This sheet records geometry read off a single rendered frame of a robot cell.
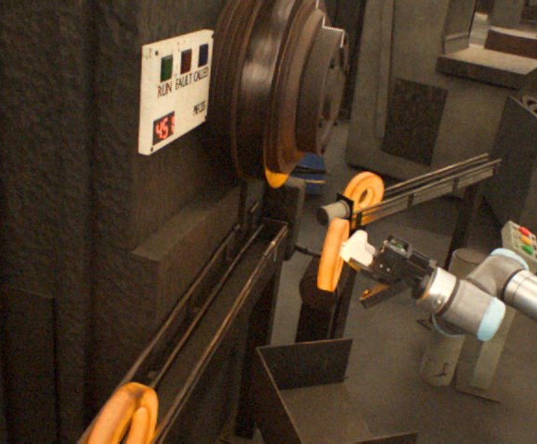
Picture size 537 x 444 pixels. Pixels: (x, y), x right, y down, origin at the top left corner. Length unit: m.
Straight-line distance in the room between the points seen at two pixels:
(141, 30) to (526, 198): 2.77
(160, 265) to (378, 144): 3.26
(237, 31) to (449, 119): 2.91
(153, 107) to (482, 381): 1.76
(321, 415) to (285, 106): 0.61
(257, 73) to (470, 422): 1.52
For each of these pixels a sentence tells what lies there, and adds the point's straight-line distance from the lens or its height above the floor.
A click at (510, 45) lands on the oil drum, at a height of 0.79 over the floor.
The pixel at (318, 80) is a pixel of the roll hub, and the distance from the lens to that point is 1.30.
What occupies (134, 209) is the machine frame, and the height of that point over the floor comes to 0.96.
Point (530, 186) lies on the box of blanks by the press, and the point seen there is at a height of 0.41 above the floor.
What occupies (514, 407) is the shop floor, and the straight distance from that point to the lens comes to 2.49.
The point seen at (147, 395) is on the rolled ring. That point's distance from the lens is 1.04.
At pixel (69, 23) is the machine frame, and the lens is 1.06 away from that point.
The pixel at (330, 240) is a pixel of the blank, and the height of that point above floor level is 0.88.
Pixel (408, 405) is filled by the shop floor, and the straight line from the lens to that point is 2.31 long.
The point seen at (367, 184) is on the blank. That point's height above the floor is 0.75.
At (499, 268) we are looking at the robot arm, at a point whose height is 0.82.
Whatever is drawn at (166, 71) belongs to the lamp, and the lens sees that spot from 1.08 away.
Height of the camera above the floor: 1.43
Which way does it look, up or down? 25 degrees down
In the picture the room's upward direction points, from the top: 8 degrees clockwise
